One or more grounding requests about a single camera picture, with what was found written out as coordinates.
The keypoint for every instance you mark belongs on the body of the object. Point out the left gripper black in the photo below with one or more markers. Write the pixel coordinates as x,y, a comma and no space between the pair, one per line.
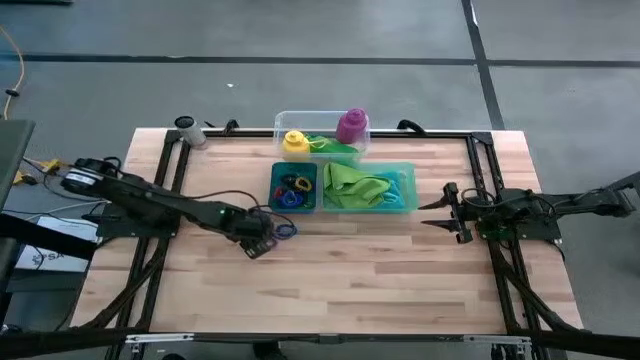
245,225

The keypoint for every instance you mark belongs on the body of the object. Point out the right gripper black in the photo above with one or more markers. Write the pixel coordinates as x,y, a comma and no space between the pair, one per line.
467,212

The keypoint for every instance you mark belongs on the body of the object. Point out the blue coil wristband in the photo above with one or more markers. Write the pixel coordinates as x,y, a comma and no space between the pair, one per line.
295,231
292,204

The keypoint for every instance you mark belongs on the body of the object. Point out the light green translucent bin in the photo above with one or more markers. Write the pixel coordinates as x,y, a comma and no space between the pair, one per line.
407,200

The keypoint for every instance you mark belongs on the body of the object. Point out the red coil wristband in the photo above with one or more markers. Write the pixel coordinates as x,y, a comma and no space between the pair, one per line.
275,193

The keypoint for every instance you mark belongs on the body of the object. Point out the green coil wristband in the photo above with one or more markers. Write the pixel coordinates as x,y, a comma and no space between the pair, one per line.
309,202

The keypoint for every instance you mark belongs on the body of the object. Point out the teal microfiber towel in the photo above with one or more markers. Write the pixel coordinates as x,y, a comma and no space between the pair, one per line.
397,192

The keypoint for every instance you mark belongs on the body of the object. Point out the orange coil wristband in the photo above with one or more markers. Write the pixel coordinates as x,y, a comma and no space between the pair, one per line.
296,184

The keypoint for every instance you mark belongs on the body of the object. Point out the yellow sports bottle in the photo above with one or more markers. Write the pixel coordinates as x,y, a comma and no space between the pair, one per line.
295,147

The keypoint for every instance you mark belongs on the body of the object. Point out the green microfiber towel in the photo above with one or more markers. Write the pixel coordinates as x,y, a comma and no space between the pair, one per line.
355,187

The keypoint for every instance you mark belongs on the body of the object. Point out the green sports bottle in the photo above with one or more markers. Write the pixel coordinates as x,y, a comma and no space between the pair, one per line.
340,148

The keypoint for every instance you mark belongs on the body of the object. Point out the magenta sports bottle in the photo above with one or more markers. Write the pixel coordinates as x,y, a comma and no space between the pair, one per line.
351,127

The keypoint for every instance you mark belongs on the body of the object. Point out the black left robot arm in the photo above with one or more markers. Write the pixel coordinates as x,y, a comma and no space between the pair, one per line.
160,202

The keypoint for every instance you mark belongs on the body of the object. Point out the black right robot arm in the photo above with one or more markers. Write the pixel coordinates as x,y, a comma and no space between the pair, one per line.
575,205

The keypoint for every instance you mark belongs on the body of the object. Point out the dark teal plastic bin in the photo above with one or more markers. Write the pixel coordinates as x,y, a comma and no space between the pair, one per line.
277,169

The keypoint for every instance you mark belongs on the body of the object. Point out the clear plastic bin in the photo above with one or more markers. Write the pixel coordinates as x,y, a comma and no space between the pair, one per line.
310,120

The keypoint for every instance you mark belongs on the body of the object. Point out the grey cylindrical canister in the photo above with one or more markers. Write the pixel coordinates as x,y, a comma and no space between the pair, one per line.
192,135

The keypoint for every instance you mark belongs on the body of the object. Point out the black stand leg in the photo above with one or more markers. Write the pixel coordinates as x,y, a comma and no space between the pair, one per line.
625,184

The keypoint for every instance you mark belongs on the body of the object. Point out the white printed box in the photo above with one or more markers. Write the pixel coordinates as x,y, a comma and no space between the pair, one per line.
55,257

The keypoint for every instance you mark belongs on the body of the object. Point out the black bar beside table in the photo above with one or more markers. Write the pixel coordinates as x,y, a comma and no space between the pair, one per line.
40,235

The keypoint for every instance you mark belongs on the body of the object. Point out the dark grey desk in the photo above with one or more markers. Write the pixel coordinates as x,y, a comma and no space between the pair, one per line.
12,150

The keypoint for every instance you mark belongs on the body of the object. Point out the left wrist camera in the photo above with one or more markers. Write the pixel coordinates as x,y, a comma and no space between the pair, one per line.
259,248

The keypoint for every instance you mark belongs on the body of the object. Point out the black aluminium table frame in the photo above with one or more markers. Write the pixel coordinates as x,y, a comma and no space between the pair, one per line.
240,133

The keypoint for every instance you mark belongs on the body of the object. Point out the black camera clamp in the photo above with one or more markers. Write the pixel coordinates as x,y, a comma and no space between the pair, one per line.
231,126

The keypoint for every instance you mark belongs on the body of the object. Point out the silver metal bracket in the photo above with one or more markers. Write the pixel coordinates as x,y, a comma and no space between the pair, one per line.
495,339
160,338

